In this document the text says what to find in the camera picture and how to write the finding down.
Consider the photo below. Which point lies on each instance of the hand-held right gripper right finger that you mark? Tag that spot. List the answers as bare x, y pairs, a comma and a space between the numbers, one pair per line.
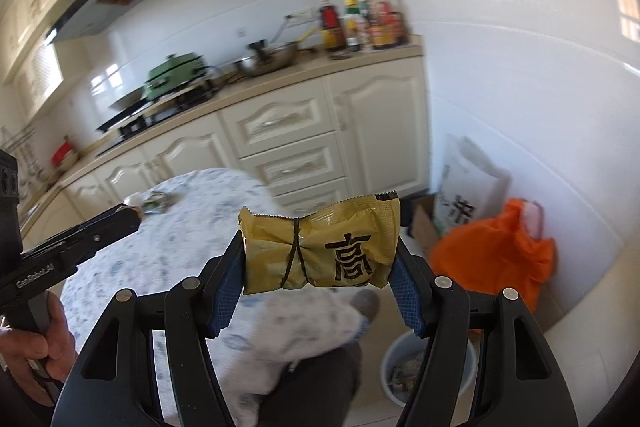
407, 297

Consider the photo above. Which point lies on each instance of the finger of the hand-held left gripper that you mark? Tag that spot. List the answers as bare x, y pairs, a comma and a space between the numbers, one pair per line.
95, 234

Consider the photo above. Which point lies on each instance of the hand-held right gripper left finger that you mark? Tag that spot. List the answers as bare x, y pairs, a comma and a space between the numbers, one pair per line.
227, 292

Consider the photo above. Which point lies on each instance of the pale blue plastic bin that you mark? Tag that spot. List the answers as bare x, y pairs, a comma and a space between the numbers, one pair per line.
387, 372

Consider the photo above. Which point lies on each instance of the yellow packet with black print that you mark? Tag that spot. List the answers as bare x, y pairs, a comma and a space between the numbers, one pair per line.
310, 252

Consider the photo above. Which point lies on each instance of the person's left hand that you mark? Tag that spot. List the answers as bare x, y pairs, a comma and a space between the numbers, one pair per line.
50, 352

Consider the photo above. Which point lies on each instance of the grey slipper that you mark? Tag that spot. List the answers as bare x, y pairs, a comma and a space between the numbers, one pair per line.
367, 304

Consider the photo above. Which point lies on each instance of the yellow-green crumpled wrapper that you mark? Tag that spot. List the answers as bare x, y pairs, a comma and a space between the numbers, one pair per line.
157, 202

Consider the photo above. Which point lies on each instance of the brown cardboard box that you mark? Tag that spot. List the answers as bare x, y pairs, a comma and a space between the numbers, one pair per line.
422, 224

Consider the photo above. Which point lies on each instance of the pile of discarded wrappers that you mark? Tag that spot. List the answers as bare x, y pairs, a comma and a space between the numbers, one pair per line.
407, 374

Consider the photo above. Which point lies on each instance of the red container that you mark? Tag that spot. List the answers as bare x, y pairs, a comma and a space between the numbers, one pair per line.
63, 153

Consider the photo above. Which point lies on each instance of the orange plastic bag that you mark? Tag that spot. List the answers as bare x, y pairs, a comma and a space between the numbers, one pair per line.
490, 257

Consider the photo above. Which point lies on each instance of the black glass gas stove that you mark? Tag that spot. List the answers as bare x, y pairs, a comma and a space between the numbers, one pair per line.
132, 127

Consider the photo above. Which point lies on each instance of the black induction cooker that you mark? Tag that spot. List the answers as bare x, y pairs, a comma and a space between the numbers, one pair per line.
120, 119

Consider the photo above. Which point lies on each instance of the white paper bag black print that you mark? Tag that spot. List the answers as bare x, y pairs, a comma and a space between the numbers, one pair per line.
465, 187

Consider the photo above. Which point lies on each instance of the person's dark trouser leg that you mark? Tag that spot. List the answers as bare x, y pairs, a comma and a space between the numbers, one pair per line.
310, 387

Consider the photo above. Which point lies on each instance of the cream cabinet drawer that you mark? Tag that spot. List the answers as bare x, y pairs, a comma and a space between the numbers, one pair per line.
310, 197
277, 119
295, 162

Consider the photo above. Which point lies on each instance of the steel basin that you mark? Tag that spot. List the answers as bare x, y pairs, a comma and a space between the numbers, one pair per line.
127, 99

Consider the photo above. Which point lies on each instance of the pink plastic bag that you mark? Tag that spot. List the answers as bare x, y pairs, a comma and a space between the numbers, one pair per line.
532, 217

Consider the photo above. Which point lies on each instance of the cream lower kitchen cabinets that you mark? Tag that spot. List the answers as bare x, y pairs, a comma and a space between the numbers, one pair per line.
380, 132

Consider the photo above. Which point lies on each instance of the narrow cream lattice door cabinet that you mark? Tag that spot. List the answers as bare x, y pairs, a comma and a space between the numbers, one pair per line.
40, 72

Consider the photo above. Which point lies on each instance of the green electric cooking pot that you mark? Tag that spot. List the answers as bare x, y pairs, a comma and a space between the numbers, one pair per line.
175, 74

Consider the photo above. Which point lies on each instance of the steel kettle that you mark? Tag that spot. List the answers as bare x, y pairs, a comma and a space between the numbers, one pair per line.
270, 59

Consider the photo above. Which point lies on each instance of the beige kitchen countertop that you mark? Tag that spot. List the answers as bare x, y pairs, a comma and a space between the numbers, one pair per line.
310, 68

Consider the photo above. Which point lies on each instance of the row of sauce bottles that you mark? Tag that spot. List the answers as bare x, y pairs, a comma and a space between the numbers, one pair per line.
377, 24

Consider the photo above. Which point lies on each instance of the large dark oil bottle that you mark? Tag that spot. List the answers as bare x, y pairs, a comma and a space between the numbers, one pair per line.
331, 29

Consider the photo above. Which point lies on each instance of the steel wall utensil rack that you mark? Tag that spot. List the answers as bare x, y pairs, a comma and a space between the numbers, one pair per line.
17, 139

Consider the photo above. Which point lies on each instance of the double white wall outlet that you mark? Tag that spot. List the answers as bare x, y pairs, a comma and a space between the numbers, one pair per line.
300, 15

